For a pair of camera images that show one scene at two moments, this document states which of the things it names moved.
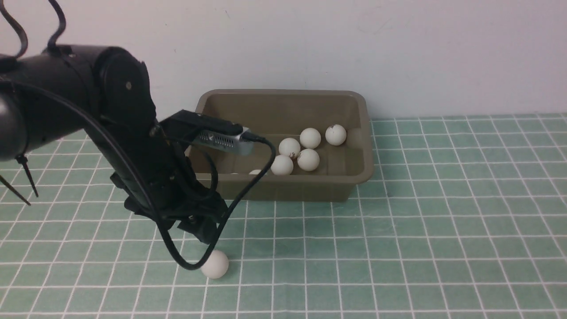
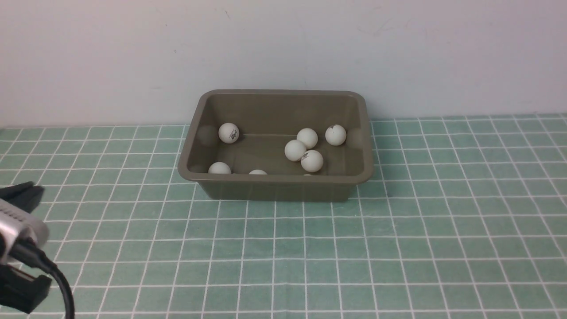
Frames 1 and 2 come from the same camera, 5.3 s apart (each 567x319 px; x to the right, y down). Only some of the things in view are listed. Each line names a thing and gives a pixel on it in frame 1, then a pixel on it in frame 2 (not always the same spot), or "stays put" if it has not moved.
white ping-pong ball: x=310 y=138 stays put
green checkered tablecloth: x=463 y=217 stays put
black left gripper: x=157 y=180 → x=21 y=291
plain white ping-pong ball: x=216 y=265 → x=219 y=167
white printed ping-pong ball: x=308 y=160 stays put
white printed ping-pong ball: x=335 y=134 stays put
